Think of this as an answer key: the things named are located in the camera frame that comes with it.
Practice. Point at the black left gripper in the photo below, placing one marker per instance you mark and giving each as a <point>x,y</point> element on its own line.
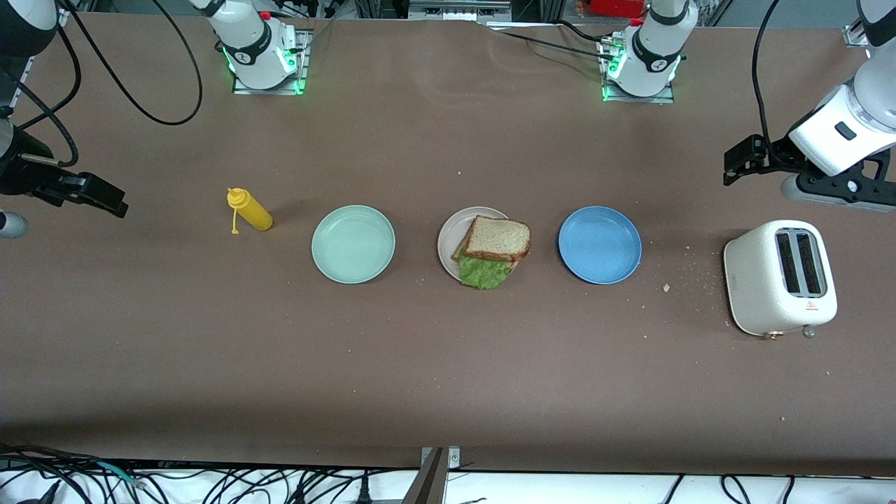
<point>775,158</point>

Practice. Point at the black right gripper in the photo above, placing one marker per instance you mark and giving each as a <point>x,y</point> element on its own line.
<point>22,171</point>

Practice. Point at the yellow mustard squeeze bottle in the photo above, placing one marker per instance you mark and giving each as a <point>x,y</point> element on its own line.
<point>255,215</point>

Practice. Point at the brown bread slice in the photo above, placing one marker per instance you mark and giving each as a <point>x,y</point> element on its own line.
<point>458,250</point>
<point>493,236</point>

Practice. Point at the green lettuce leaf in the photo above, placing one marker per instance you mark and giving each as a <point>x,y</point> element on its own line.
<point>483,274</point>

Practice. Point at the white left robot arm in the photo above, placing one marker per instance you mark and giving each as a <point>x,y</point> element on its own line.
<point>861,105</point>

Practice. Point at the blue plate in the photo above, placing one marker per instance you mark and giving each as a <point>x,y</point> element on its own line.
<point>600,245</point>

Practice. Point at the mint green plate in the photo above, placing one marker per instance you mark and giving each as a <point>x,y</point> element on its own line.
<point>353,245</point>

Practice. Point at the beige plate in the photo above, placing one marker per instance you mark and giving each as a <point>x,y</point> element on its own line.
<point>448,241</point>

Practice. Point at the white toaster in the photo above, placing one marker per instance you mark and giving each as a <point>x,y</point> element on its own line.
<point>752,280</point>

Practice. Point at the red background object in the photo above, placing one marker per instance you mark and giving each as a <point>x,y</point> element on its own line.
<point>616,7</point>

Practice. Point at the black power plug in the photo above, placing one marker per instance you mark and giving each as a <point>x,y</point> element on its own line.
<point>364,493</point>

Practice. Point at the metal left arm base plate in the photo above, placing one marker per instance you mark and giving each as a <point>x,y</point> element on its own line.
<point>637,100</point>

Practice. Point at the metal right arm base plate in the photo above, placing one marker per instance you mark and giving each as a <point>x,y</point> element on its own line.
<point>266,92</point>

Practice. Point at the aluminium frame profile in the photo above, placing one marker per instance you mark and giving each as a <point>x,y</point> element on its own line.
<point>455,12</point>

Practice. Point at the small metal edge bracket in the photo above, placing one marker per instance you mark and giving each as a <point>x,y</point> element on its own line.
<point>453,458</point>

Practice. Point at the grey metal post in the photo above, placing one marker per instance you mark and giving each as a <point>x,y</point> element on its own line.
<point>427,486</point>

